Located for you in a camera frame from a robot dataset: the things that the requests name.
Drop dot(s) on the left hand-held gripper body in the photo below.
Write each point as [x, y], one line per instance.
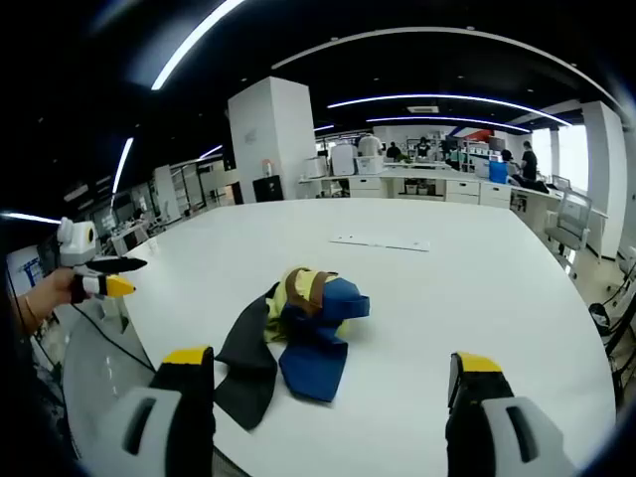
[74, 243]

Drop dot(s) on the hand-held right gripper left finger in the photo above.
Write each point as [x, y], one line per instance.
[184, 387]

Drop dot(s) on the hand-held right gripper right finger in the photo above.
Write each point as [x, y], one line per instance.
[479, 392]

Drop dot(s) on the yellow blue black garment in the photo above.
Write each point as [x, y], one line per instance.
[318, 343]

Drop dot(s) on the person's left hand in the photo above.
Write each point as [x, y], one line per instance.
[57, 288]

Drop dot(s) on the black cabinet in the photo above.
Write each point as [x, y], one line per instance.
[268, 190]

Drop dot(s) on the orange-capped white dispenser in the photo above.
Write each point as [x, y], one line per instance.
[267, 169]

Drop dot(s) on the white table cover plate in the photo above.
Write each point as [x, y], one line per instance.
[377, 242]

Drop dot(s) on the white drawer cabinet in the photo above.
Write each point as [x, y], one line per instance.
[365, 188]
[462, 191]
[495, 195]

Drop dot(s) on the white-framed office chair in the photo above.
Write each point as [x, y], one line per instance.
[571, 213]

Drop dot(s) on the blue storage box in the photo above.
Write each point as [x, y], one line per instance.
[498, 171]

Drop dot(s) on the straight ceiling light strip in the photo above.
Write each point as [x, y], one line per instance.
[199, 40]

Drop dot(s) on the tall white appliance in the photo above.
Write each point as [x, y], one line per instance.
[343, 159]

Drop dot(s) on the white storage box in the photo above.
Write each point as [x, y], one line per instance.
[367, 165]

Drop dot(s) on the short curved ceiling light strip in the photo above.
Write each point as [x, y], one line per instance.
[447, 119]

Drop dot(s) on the ceiling air vent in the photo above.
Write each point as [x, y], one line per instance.
[423, 109]

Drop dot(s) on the long curved ceiling light strip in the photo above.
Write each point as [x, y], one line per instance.
[447, 98]

